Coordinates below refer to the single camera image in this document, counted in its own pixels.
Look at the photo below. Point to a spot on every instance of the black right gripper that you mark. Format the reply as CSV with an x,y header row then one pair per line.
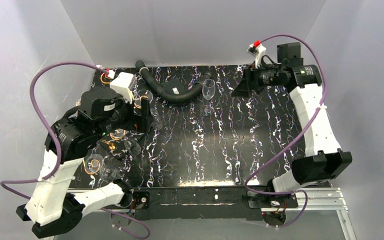
x,y
249,79

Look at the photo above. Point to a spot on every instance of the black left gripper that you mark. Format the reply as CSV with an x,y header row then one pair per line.
x,y
142,117

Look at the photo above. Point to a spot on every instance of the clear tumbler glass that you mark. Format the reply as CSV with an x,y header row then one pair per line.
x,y
157,123

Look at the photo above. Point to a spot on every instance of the tall clear flute front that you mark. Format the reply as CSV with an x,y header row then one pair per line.
x,y
132,146

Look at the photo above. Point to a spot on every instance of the tall clear flute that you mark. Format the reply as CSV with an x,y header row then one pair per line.
x,y
132,146
208,92

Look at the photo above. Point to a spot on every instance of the clear stemmed wine glass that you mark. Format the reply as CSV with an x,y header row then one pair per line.
x,y
101,169

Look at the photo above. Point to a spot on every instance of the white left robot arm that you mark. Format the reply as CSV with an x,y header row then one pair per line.
x,y
52,209

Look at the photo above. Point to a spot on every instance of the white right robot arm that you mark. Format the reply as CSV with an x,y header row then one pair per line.
x,y
324,158

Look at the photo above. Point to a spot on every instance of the black marble rack base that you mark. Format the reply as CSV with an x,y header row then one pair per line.
x,y
117,148

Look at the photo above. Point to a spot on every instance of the black box with label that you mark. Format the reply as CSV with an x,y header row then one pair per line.
x,y
174,86

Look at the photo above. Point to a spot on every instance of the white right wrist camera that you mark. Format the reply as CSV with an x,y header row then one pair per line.
x,y
257,50

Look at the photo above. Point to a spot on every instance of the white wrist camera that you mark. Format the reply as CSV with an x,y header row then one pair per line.
x,y
123,85
257,50

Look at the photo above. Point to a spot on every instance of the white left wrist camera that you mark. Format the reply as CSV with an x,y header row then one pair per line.
x,y
123,85

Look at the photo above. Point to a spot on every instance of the gold wire glass rack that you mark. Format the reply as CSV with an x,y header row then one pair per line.
x,y
86,139

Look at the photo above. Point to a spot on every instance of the black front mounting rail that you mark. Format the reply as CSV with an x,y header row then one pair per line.
x,y
211,202

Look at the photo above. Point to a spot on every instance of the aluminium frame rail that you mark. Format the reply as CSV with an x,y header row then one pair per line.
x,y
325,199

